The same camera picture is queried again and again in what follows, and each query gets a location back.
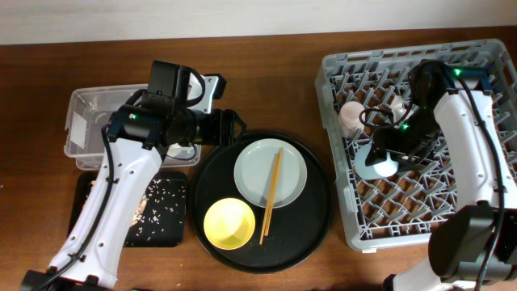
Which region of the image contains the blue cup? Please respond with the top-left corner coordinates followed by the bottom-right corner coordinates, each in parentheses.
top-left (354, 144), bottom-right (399, 179)

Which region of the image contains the pink cup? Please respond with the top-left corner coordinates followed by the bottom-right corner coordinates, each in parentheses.
top-left (338, 101), bottom-right (364, 138)

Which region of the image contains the yellow bowl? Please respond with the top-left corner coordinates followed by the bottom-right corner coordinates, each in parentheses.
top-left (203, 198), bottom-right (255, 251)

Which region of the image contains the food scraps pile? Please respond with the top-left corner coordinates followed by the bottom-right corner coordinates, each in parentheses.
top-left (131, 195), bottom-right (148, 226)

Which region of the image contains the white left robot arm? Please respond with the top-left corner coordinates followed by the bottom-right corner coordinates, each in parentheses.
top-left (20, 105), bottom-right (247, 290)

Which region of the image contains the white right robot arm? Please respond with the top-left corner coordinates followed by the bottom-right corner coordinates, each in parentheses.
top-left (354, 61), bottom-right (516, 290)

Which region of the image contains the clear plastic waste bin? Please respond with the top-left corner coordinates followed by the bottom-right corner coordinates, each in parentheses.
top-left (64, 84), bottom-right (212, 171)

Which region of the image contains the grey plastic dishwasher rack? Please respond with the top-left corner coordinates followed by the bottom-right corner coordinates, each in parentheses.
top-left (315, 39), bottom-right (516, 252)

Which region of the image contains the grey round plate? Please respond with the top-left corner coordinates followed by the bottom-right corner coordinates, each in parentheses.
top-left (233, 138), bottom-right (308, 209)

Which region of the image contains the wooden chopstick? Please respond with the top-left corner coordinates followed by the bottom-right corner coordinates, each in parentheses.
top-left (262, 147), bottom-right (284, 237)
top-left (259, 150), bottom-right (282, 245)

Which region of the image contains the black rectangular tray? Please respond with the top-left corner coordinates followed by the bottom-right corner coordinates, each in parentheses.
top-left (66, 170), bottom-right (188, 249)

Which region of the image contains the round black serving tray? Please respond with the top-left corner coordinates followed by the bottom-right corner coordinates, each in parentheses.
top-left (187, 131), bottom-right (334, 273)

